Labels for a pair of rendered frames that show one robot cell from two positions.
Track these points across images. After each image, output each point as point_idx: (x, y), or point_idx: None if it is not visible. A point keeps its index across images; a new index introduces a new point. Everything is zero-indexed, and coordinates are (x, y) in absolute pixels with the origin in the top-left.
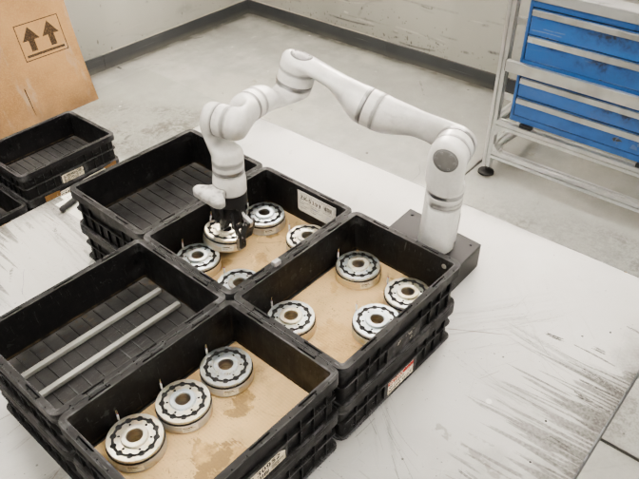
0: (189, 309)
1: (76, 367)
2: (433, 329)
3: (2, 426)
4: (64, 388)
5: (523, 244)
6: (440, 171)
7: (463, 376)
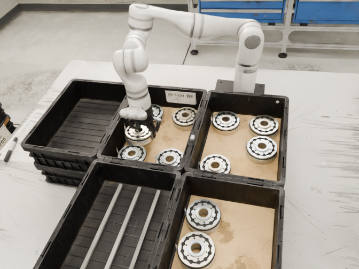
0: (148, 188)
1: (107, 261)
2: None
3: None
4: None
5: (275, 77)
6: (249, 49)
7: (302, 156)
